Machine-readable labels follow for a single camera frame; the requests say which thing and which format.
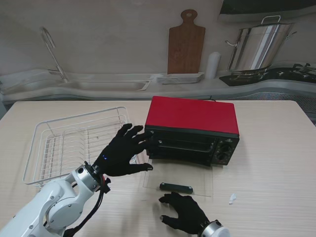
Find black gas stove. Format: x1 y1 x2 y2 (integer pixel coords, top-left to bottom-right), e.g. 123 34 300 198
219 63 316 87

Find left wrist red black cables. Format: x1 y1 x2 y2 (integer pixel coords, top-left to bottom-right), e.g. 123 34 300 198
64 174 107 237

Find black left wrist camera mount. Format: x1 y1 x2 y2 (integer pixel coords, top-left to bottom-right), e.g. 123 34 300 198
98 177 112 195

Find steel kitchen sink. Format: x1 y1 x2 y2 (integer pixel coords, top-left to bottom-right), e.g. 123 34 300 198
56 79 152 92

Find brown wooden cutting board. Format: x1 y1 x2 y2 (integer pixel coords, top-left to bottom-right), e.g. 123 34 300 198
167 9 206 75

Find chrome kitchen faucet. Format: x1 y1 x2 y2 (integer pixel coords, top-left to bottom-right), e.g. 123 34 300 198
40 27 69 83

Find white wire dish rack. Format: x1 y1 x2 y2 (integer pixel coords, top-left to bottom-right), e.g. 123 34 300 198
22 106 139 186

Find red and black toaster oven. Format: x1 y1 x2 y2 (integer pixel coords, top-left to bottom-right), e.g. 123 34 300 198
144 96 241 167

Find dark range hood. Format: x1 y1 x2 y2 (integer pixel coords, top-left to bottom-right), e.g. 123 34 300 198
217 0 316 24

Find glass oven door black handle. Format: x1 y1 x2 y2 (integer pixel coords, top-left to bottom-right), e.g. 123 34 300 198
143 162 213 198

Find stack of white plates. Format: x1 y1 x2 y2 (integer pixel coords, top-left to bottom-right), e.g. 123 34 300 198
157 72 205 85

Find stainless steel stockpot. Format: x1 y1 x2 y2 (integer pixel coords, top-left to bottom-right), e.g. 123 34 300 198
225 15 297 72

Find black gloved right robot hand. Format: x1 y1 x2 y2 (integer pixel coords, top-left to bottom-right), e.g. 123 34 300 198
158 192 210 235

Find white cylindrical bottle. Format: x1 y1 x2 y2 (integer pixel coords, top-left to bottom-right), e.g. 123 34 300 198
205 51 221 79

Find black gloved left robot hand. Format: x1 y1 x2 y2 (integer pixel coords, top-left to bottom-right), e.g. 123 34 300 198
93 123 154 177

